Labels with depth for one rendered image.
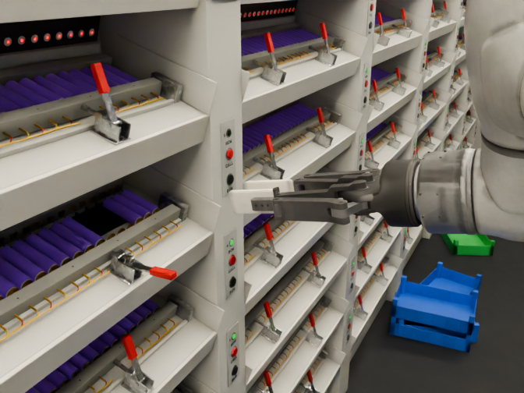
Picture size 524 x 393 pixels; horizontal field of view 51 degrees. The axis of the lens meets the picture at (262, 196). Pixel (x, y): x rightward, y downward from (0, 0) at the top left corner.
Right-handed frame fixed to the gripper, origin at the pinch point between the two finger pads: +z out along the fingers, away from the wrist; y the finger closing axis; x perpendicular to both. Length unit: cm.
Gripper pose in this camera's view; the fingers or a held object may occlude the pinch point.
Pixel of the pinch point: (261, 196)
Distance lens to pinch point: 69.8
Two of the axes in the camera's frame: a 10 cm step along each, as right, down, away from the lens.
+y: -4.7, 3.3, -8.2
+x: 1.8, 9.4, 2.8
